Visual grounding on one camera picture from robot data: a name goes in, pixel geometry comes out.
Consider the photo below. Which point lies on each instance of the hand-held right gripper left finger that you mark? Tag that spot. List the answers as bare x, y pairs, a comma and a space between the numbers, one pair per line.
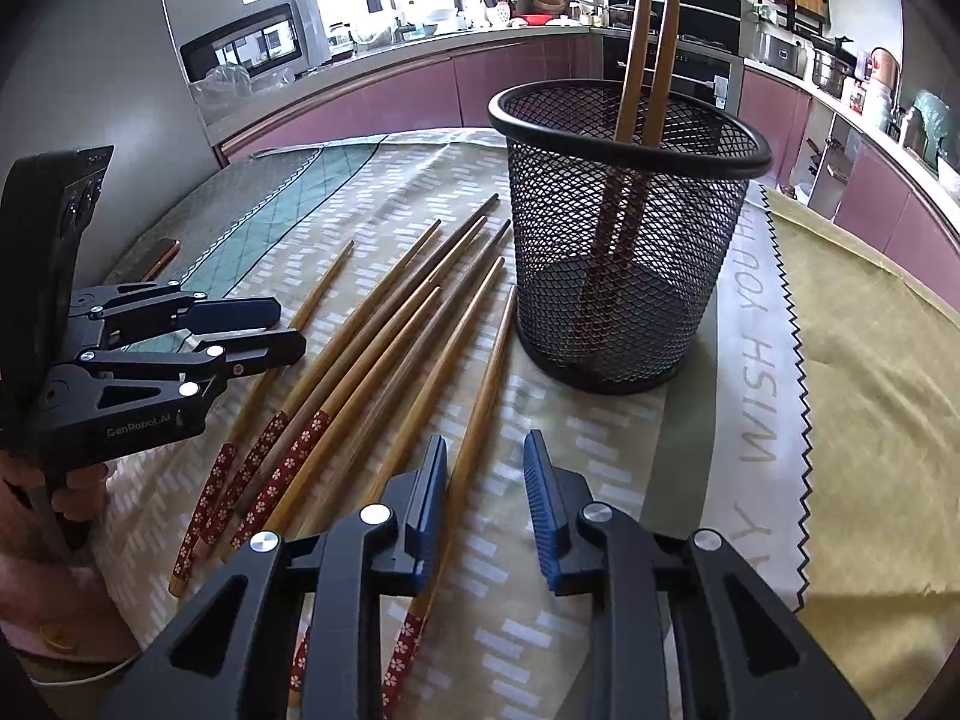
426, 517

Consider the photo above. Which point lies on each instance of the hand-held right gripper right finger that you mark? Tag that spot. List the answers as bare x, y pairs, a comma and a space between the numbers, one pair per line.
541, 517

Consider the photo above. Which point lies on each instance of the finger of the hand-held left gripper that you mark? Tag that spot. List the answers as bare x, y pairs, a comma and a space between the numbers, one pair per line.
232, 313
262, 351

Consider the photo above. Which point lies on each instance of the wooden chopstick red floral end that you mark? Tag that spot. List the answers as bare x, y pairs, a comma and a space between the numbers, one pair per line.
664, 52
637, 52
281, 474
486, 382

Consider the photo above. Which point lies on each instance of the bunch of wooden chopsticks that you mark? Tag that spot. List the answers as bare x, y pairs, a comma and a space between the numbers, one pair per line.
214, 487

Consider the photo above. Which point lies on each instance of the black mesh utensil holder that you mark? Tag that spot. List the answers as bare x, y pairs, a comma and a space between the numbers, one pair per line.
675, 187

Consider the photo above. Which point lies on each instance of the person's left forearm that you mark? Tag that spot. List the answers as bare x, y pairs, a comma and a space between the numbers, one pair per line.
67, 607

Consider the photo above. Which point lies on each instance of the person's left hand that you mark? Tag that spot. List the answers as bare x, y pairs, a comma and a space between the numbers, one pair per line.
15, 517

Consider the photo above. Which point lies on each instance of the brown phone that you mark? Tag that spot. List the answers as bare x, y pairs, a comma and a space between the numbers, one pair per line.
161, 259

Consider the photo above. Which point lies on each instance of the beige patterned tablecloth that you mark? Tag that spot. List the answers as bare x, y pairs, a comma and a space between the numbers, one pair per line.
600, 427

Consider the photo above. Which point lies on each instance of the grey refrigerator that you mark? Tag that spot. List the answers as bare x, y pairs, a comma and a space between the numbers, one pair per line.
90, 75

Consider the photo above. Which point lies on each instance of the clear plastic bag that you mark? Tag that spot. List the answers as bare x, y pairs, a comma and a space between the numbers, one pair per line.
225, 90

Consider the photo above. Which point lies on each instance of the pink kitchen counter cabinets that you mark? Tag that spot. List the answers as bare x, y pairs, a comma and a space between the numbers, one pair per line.
390, 90

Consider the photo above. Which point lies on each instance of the white microwave oven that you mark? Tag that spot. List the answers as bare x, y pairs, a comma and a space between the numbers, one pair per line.
304, 19

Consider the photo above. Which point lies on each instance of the olive yellow cloth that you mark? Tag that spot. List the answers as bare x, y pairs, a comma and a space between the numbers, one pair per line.
885, 427

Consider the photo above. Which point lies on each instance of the white bowl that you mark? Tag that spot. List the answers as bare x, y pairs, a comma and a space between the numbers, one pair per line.
441, 19

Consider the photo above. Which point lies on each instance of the white utensil crock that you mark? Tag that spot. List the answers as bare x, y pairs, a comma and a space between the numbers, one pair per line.
497, 15

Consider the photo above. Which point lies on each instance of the red bowl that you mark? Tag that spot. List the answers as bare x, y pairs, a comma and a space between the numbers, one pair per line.
536, 19

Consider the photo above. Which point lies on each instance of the wooden bowl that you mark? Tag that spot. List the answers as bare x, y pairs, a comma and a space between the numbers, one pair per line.
547, 3

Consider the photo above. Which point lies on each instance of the black built-in oven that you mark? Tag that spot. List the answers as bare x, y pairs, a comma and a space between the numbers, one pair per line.
701, 37

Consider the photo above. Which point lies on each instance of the metal bread box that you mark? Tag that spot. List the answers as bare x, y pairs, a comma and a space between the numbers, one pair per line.
780, 52

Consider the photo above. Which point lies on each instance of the steel pot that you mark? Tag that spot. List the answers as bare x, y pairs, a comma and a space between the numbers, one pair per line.
829, 71

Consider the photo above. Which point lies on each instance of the white canister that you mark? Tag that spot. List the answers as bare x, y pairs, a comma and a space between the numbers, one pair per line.
877, 103

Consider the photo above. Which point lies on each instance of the teal plastic bag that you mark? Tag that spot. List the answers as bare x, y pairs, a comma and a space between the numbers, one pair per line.
934, 120

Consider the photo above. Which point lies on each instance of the pink kitchen appliance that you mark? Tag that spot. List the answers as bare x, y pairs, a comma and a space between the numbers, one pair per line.
885, 67

